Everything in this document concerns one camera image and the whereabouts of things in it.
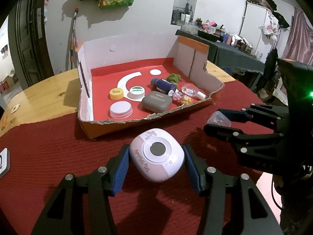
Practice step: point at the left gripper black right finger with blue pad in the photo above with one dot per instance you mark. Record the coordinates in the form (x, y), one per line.
(233, 205)

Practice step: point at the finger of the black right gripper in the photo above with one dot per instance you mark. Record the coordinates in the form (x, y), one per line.
(265, 115)
(232, 136)

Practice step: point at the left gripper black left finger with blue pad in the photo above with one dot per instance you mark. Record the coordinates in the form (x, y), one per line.
(63, 213)

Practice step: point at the small pink toy figure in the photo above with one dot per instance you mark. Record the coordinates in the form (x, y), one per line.
(181, 99)

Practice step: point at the pink My Melody compact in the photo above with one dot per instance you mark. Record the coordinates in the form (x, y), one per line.
(157, 155)

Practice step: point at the green fuzzy ball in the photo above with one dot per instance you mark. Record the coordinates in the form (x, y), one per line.
(173, 78)

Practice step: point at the grey eye shadow case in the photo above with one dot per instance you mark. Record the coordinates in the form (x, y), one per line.
(156, 102)

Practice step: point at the dark blue bottle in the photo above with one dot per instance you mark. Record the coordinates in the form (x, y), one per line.
(163, 86)

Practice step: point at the white green Cestbon cap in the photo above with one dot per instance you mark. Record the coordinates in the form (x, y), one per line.
(136, 93)

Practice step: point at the red knitted table cloth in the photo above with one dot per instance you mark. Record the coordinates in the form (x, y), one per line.
(41, 154)

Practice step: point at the dark cloth side table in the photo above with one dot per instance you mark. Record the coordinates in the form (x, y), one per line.
(225, 56)

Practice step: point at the pink curtain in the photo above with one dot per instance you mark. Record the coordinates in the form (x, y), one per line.
(299, 44)

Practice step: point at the clear round bottle white cap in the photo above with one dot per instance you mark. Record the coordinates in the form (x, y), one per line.
(193, 91)

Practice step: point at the white square device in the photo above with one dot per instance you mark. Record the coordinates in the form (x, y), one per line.
(5, 162)

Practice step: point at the white cabinet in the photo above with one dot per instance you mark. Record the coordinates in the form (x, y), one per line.
(259, 28)

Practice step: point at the pink round jar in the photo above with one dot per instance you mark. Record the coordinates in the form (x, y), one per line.
(121, 110)

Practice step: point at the red cardboard box tray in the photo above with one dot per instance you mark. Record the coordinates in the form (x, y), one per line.
(132, 60)

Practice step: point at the dark wooden door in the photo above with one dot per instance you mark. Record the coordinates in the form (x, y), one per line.
(27, 42)

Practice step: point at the orange white mop handle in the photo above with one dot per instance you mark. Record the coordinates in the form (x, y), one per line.
(72, 40)

